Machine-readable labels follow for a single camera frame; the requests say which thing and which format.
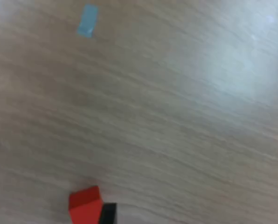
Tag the red cube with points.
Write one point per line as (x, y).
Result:
(85, 207)

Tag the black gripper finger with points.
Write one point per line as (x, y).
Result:
(108, 214)

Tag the grey-blue tape piece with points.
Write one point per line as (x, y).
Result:
(87, 21)

